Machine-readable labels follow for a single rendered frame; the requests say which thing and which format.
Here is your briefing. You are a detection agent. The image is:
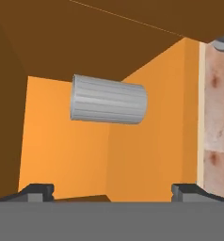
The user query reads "orange wooden cabinet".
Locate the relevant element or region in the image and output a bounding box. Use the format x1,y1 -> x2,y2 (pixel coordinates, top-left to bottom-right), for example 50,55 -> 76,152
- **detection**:
0,0 -> 224,203

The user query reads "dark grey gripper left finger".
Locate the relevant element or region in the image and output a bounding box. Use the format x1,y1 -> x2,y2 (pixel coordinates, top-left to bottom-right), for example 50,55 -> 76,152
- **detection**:
0,183 -> 56,203

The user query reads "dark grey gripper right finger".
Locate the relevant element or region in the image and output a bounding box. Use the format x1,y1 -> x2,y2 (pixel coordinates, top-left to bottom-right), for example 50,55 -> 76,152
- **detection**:
170,183 -> 224,203

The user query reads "grey curved metal fixture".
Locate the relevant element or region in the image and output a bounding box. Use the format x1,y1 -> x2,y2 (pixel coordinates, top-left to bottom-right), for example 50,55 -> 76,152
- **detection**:
209,31 -> 224,53

